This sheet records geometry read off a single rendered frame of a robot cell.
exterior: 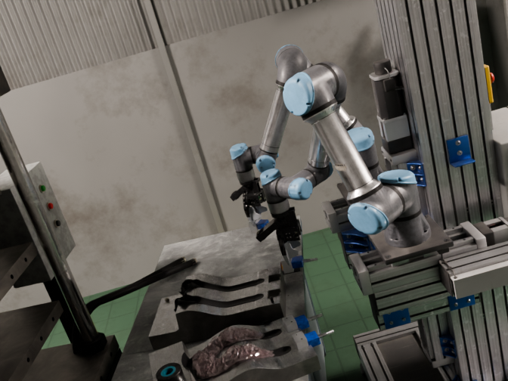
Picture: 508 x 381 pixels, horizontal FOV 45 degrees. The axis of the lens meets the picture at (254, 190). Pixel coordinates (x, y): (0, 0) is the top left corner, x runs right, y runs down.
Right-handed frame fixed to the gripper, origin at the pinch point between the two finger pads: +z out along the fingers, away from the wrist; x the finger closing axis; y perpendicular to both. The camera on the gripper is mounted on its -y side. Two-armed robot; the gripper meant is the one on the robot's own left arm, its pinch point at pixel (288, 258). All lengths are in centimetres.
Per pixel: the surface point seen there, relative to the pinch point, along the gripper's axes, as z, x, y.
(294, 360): 9.6, -47.1, 5.2
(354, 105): 10, 222, 19
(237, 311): 6.6, -20.9, -17.7
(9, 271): -34, -41, -81
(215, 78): -36, 199, -66
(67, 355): 16, -20, -91
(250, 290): 6.3, -8.3, -15.0
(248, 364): 5, -52, -8
